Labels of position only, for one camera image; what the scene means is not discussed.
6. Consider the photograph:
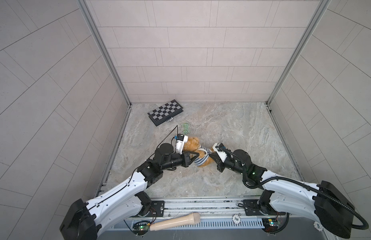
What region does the brown teddy bear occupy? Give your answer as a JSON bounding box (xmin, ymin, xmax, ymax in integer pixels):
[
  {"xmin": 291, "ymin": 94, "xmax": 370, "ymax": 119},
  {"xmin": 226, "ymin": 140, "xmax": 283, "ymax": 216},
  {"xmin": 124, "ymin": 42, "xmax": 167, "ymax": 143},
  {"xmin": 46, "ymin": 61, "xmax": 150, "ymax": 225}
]
[{"xmin": 183, "ymin": 137, "xmax": 202, "ymax": 152}]

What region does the black corrugated cable conduit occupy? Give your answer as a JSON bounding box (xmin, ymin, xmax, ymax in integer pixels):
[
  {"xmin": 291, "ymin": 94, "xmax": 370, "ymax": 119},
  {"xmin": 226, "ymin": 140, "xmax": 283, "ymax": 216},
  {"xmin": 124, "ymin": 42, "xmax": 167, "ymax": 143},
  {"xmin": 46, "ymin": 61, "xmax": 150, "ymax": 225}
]
[{"xmin": 221, "ymin": 145, "xmax": 370, "ymax": 231}]

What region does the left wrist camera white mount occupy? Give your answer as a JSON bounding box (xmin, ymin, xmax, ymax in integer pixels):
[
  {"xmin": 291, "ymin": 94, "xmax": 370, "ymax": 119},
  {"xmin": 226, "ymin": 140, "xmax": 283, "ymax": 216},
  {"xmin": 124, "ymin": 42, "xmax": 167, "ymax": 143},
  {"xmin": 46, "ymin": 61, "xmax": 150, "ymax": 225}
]
[{"xmin": 175, "ymin": 134, "xmax": 188, "ymax": 155}]

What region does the left green circuit board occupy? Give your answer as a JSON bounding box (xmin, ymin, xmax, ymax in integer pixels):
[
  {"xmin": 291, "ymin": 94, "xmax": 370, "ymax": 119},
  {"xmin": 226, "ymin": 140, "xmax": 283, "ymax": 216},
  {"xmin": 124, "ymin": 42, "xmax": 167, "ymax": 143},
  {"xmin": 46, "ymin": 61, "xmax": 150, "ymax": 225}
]
[{"xmin": 132, "ymin": 221, "xmax": 151, "ymax": 236}]

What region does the beige wooden handle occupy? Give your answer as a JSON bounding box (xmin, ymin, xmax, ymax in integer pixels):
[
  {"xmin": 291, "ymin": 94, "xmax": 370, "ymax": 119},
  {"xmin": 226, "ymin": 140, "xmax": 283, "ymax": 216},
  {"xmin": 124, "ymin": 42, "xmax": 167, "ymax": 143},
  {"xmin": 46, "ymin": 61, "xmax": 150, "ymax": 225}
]
[{"xmin": 149, "ymin": 213, "xmax": 201, "ymax": 231}]

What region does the thin black camera cable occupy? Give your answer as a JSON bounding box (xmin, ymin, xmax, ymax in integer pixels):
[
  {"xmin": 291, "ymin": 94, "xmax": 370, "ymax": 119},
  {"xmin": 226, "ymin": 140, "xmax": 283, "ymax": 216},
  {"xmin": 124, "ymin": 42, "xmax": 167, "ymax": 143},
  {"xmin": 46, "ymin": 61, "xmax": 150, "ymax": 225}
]
[{"xmin": 95, "ymin": 125, "xmax": 179, "ymax": 205}]

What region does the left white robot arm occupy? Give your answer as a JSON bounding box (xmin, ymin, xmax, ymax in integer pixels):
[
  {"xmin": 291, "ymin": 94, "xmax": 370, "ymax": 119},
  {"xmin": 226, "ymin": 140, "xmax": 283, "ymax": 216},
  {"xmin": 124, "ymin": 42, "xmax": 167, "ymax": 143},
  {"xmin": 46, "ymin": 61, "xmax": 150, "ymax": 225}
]
[{"xmin": 59, "ymin": 143, "xmax": 199, "ymax": 240}]

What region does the green brick pattern plastic bag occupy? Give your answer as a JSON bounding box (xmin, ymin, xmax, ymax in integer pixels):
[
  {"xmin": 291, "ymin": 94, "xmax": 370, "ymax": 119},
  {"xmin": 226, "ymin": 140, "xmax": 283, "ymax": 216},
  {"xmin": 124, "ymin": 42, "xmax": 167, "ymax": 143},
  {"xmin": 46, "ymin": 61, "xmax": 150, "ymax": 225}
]
[{"xmin": 181, "ymin": 123, "xmax": 190, "ymax": 135}]

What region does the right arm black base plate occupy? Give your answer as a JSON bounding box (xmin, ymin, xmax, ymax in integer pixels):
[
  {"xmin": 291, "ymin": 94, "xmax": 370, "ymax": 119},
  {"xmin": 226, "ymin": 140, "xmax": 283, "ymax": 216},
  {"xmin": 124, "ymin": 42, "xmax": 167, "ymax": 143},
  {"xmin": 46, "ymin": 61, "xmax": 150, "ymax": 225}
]
[{"xmin": 238, "ymin": 199, "xmax": 286, "ymax": 216}]

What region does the blue white striped sweater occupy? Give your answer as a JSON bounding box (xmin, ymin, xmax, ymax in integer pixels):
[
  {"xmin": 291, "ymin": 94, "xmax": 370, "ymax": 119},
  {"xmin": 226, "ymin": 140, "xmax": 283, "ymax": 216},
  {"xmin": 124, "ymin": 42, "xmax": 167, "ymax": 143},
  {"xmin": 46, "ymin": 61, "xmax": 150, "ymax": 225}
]
[{"xmin": 194, "ymin": 146, "xmax": 214, "ymax": 167}]

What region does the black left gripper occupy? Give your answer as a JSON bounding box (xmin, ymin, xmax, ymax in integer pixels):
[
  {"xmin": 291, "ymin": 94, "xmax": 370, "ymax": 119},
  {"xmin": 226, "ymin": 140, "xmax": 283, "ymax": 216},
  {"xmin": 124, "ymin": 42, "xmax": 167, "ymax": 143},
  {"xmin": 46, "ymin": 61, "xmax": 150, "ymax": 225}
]
[{"xmin": 158, "ymin": 150, "xmax": 199, "ymax": 172}]

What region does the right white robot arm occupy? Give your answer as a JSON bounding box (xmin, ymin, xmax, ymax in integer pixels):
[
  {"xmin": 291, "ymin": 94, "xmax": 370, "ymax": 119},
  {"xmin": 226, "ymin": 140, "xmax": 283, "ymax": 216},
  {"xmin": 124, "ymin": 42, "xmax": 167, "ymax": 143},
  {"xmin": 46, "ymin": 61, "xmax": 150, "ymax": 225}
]
[{"xmin": 210, "ymin": 143, "xmax": 354, "ymax": 239}]

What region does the right circuit board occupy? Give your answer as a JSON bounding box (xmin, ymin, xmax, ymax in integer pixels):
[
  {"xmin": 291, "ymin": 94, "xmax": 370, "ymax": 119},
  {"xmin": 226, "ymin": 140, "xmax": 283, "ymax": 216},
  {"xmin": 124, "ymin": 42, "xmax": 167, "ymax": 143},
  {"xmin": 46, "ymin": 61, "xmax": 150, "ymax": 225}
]
[{"xmin": 262, "ymin": 218, "xmax": 280, "ymax": 233}]

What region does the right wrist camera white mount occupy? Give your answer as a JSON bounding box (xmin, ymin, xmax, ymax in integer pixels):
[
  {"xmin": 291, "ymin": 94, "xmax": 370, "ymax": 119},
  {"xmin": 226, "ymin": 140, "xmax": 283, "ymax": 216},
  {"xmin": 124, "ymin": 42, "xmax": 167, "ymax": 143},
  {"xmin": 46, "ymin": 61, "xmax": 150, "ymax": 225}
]
[{"xmin": 213, "ymin": 143, "xmax": 228, "ymax": 163}]

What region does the aluminium mounting rail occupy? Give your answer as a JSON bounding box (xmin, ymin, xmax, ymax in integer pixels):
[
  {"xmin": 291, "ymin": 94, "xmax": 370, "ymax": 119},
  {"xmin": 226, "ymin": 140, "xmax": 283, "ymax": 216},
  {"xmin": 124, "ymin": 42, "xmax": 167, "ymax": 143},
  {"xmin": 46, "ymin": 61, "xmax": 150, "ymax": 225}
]
[{"xmin": 127, "ymin": 194, "xmax": 319, "ymax": 222}]

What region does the folded black chess board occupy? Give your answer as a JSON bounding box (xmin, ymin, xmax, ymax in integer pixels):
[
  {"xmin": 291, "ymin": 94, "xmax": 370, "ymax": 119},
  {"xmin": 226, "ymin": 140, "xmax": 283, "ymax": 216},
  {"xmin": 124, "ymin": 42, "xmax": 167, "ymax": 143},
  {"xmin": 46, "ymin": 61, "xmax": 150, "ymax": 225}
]
[{"xmin": 147, "ymin": 100, "xmax": 183, "ymax": 126}]

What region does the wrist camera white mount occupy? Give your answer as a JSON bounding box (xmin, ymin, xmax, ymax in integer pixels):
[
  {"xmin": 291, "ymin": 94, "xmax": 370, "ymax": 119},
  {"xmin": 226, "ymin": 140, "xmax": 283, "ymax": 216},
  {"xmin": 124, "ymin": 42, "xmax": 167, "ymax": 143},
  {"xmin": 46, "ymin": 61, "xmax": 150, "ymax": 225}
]
[
  {"xmin": 175, "ymin": 134, "xmax": 188, "ymax": 155},
  {"xmin": 213, "ymin": 143, "xmax": 228, "ymax": 163}
]

